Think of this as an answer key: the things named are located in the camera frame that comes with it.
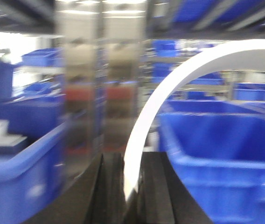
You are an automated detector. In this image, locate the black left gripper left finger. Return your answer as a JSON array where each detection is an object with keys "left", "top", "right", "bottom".
[{"left": 25, "top": 153, "right": 125, "bottom": 224}]

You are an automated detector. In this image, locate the blue bin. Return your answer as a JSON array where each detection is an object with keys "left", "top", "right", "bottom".
[
  {"left": 0, "top": 123, "right": 66, "bottom": 224},
  {"left": 157, "top": 100, "right": 265, "bottom": 224}
]

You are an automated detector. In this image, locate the blue bin at right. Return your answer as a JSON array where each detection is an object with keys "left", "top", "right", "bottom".
[{"left": 157, "top": 100, "right": 265, "bottom": 224}]

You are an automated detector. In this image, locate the steel shelf upright post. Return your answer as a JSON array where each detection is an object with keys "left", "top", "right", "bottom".
[{"left": 55, "top": 0, "right": 147, "bottom": 179}]

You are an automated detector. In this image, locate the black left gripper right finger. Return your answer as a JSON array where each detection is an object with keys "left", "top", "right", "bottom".
[{"left": 123, "top": 152, "right": 212, "bottom": 224}]

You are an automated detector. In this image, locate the blue bin at left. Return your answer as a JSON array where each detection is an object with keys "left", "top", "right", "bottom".
[{"left": 0, "top": 123, "right": 66, "bottom": 224}]

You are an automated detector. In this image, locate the white half-ring pipe clamp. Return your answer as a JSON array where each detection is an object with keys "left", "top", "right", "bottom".
[{"left": 124, "top": 39, "right": 265, "bottom": 202}]

